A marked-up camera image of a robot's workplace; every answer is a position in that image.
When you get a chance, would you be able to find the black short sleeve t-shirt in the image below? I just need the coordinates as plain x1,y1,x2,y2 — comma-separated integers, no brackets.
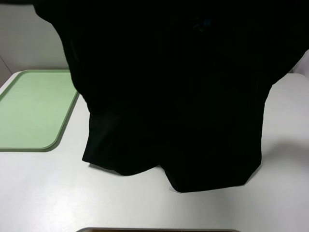
34,0,309,192

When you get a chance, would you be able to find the light green plastic tray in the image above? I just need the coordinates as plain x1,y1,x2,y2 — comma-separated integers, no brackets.
0,70,79,151

